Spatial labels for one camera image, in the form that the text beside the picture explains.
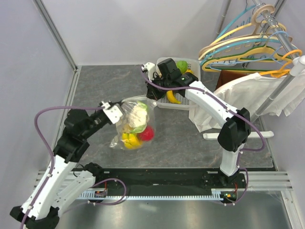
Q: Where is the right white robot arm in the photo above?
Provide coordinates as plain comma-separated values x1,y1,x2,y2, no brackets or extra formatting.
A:
141,58,251,188

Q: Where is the orange clothes hanger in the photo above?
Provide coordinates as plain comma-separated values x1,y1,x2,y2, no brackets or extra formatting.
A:
259,49,303,78

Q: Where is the green clothes hanger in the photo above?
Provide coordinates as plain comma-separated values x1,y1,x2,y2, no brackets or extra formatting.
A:
202,46,291,73

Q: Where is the clear polka dot zip bag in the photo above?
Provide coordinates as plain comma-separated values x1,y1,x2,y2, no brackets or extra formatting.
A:
110,95,157,150

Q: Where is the white perforated plastic basket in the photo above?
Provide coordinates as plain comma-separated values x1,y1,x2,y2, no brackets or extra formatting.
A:
156,57,201,111

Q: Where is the beige clothes hanger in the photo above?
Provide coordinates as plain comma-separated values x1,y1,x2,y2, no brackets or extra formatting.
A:
199,3,265,66

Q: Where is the white cloth garment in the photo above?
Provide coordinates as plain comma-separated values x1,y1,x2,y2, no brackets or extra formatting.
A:
189,72,305,132

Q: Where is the green bumpy fruit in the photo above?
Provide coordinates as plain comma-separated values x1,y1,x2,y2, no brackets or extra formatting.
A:
176,61,188,74

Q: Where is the brown folded cloth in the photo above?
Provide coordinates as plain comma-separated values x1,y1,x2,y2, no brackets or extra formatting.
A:
215,70,246,90

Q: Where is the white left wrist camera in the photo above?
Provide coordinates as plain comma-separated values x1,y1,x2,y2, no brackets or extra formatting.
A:
100,101,124,124

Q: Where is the red apple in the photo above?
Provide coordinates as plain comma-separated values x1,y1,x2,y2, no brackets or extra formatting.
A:
138,126,154,141

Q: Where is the white cauliflower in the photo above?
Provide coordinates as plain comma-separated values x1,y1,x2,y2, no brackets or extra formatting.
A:
127,101,149,133

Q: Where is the chrome clothes rack pole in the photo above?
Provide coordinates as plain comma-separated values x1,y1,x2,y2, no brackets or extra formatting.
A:
252,0,305,117

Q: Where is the slotted cable duct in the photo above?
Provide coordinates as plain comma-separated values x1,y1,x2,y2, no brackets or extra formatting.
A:
78,186,234,200

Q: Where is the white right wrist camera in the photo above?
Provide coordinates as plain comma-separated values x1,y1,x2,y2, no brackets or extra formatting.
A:
141,62,156,82

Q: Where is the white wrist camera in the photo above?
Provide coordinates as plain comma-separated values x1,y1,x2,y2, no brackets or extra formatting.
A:
100,101,124,124
141,62,156,82

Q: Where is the white rack base foot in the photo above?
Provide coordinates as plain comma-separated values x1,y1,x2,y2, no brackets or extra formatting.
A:
203,130,275,141

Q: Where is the yellow clothes hanger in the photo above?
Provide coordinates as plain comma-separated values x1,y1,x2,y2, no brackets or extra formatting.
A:
201,21,299,73

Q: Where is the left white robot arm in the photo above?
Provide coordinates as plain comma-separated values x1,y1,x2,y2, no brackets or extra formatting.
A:
10,103,122,229

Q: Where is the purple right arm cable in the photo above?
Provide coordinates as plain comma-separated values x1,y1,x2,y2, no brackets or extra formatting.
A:
141,70,266,207

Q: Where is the aluminium frame post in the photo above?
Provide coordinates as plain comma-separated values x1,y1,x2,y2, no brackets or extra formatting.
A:
33,0,78,72

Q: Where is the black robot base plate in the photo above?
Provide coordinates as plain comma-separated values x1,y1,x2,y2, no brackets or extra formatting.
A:
93,168,246,194

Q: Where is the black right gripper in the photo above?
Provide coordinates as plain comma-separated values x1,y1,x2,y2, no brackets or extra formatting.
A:
145,73,171,101

